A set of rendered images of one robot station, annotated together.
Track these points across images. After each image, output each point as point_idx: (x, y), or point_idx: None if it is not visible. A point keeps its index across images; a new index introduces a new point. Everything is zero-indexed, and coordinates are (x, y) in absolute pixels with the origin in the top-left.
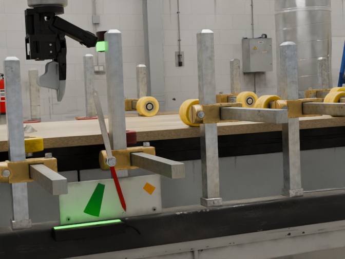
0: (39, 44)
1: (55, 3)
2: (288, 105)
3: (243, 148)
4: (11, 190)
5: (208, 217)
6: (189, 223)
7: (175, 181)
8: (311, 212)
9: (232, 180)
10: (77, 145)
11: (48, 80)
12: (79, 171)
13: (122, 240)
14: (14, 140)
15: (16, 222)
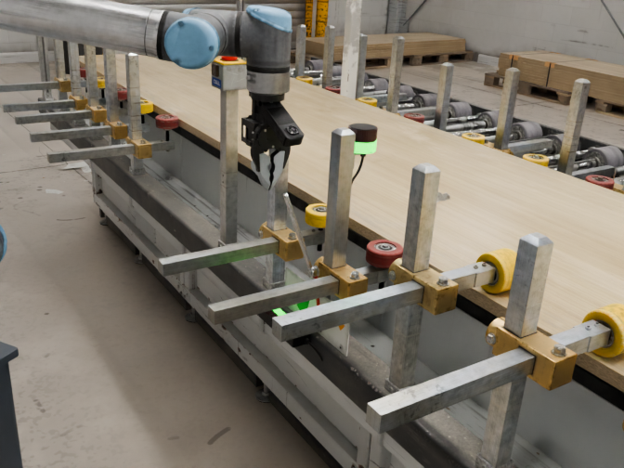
0: (245, 129)
1: (253, 92)
2: (498, 335)
3: None
4: None
5: (374, 398)
6: (358, 388)
7: (469, 342)
8: None
9: (535, 394)
10: (368, 239)
11: (254, 166)
12: None
13: (310, 354)
14: (269, 208)
15: (264, 279)
